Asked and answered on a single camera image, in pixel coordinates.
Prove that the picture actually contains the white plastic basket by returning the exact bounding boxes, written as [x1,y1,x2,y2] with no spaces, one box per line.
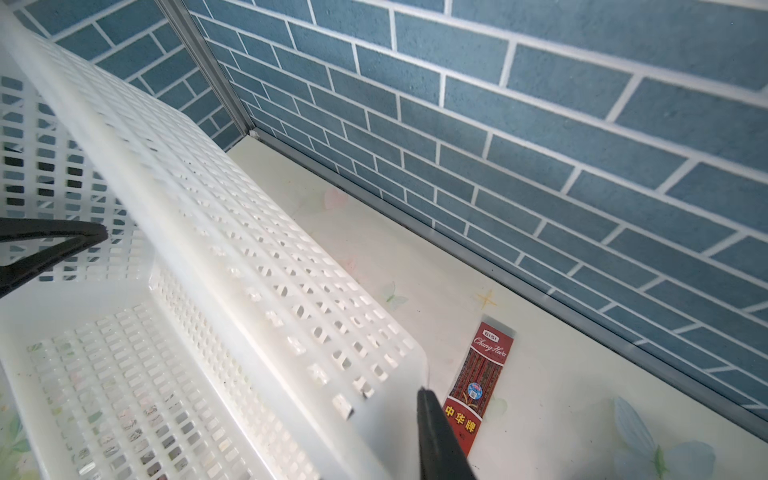
[1,7,428,479]

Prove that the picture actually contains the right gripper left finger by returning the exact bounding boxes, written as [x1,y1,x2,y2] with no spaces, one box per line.
[0,217,110,299]

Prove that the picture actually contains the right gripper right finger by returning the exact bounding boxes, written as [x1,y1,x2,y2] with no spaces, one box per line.
[417,388,476,480]

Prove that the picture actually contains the red chopsticks packet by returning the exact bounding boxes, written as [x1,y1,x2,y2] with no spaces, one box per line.
[443,315,515,456]

